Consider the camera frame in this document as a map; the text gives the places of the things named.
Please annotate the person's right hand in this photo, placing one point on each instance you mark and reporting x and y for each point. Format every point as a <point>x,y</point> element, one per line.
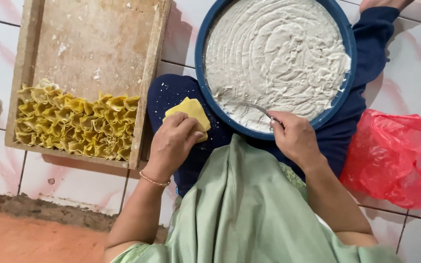
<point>296,140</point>

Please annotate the stack of yellow dumpling wrappers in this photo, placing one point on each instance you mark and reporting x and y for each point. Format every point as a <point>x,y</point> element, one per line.
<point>192,109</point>

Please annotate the metal fork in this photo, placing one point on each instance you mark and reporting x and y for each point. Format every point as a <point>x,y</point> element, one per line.
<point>256,107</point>

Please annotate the group of folded yellow dumplings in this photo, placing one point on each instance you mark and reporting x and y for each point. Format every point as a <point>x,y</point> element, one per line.
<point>75,126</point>

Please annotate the person's bare foot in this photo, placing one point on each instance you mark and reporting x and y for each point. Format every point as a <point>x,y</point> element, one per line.
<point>382,3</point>

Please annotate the blue round basin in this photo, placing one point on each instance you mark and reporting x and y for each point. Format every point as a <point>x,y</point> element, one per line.
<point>200,69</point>

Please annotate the person's navy blue trousers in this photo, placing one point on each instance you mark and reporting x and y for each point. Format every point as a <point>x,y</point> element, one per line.
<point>174,95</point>

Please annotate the white filling paste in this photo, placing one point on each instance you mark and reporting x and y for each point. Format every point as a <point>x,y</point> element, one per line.
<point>276,54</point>

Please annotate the person's light green garment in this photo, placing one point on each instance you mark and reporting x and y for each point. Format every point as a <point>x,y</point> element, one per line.
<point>247,212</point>

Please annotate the wooden tray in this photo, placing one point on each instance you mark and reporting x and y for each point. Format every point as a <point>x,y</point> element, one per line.
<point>97,47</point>

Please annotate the red plastic bag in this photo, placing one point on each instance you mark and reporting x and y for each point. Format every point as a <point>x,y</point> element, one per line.
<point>389,160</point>

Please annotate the person's left hand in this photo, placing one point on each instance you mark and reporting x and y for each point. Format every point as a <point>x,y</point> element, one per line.
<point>168,146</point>

